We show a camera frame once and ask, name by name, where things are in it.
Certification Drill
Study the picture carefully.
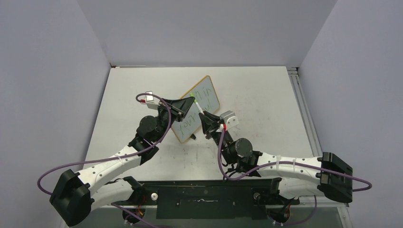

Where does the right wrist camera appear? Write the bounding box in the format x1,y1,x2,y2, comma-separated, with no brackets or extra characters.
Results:
220,111,239,130

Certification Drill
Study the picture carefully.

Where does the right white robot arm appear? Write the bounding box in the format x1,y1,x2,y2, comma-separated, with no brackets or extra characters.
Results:
199,111,353,203

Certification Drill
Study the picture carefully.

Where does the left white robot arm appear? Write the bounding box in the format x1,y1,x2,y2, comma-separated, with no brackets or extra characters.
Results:
49,93,195,227

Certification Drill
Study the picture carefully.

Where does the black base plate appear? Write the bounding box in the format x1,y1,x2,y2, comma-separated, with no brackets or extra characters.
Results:
118,178,300,220

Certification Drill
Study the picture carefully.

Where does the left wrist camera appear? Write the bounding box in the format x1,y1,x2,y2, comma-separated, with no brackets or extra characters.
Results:
140,91,159,110

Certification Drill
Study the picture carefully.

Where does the yellow framed whiteboard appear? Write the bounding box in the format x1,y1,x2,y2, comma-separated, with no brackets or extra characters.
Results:
171,76,220,143

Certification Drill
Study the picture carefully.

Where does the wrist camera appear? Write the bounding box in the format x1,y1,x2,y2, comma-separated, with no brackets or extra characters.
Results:
140,91,159,110
220,111,239,130

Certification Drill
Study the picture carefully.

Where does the white green marker pen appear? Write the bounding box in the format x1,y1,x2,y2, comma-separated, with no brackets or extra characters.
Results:
194,100,204,114

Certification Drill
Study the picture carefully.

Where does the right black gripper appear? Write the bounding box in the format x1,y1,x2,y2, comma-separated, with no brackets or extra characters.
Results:
201,111,235,164

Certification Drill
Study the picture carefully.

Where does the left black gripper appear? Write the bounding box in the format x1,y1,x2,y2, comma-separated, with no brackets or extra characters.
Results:
155,97,195,143

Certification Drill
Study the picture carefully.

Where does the aluminium rail frame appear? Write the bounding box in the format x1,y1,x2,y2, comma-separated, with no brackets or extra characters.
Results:
284,67,352,204

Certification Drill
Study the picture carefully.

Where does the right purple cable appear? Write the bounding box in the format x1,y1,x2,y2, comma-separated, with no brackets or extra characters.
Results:
217,125,373,227

